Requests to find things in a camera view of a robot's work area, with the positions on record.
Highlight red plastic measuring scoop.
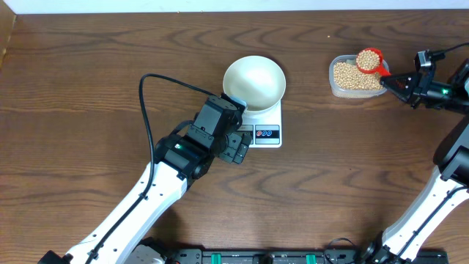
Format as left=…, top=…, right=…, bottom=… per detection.
left=355, top=48, right=391, bottom=76

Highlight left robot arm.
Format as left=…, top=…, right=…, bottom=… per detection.
left=38, top=94, right=251, bottom=264

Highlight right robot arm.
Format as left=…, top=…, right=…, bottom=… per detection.
left=357, top=51, right=468, bottom=263

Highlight white digital kitchen scale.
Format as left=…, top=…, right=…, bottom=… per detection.
left=238, top=102, right=282, bottom=148

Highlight white round bowl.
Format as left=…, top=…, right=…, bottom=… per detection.
left=223, top=56, right=287, bottom=115

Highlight clear plastic container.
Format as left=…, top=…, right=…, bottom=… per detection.
left=329, top=55, right=387, bottom=99

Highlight soybeans in container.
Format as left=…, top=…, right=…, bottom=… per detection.
left=333, top=62, right=383, bottom=90

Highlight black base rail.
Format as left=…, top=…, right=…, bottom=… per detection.
left=168, top=248, right=449, bottom=264

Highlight small black cable loop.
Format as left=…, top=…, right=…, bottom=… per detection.
left=324, top=237, right=363, bottom=264

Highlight left black cable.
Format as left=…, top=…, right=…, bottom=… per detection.
left=84, top=73, right=217, bottom=264

